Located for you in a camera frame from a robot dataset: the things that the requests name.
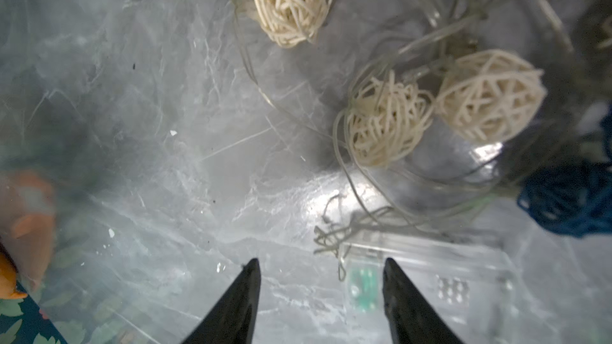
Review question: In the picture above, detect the clear battery box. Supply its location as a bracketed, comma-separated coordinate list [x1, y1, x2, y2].
[339, 230, 516, 343]

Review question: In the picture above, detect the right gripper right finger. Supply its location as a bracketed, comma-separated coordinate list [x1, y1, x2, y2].
[382, 257, 463, 344]

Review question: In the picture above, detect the rattan ball string light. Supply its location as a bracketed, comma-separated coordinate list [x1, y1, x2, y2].
[232, 0, 611, 257]

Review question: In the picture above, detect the orange shark plush toy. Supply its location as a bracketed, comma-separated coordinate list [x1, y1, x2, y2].
[1, 170, 56, 299]

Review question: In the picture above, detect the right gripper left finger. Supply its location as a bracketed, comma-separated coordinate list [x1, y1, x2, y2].
[183, 258, 261, 344]

